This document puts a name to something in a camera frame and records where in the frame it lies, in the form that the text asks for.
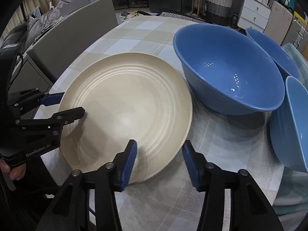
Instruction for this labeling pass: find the dark blue bowl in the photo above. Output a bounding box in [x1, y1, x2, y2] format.
[173, 23, 285, 115]
[245, 28, 301, 80]

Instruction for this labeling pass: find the person's left hand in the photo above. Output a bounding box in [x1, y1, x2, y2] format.
[0, 157, 27, 181]

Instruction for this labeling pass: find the beige suitcase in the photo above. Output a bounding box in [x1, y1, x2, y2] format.
[263, 0, 294, 45]

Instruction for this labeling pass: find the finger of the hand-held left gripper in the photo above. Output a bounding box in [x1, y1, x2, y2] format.
[14, 107, 86, 136]
[7, 89, 66, 107]

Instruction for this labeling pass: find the light blue bowl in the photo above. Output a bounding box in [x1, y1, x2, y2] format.
[269, 76, 308, 174]

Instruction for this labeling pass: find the silver suitcase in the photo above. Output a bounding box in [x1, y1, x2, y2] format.
[280, 17, 308, 53]

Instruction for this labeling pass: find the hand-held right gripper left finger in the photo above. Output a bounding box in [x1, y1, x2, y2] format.
[35, 140, 138, 231]

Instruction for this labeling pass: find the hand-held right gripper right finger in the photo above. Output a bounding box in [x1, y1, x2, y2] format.
[182, 140, 285, 231]

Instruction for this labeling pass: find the grey shoe box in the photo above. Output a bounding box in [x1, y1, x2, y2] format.
[59, 0, 106, 16]

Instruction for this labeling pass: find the grey nightstand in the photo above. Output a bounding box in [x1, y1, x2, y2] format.
[7, 54, 54, 116]

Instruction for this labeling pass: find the grey duvet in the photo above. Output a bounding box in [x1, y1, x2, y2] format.
[0, 0, 73, 51]

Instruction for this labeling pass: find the printed tote bag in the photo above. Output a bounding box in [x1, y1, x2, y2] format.
[119, 11, 154, 26]

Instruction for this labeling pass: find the woven laundry basket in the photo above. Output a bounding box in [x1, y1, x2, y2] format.
[205, 0, 233, 26]

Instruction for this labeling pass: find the cream plate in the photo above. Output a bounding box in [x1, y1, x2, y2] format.
[58, 52, 193, 183]

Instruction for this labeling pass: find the white dressing desk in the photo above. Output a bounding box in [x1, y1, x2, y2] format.
[192, 0, 272, 32]

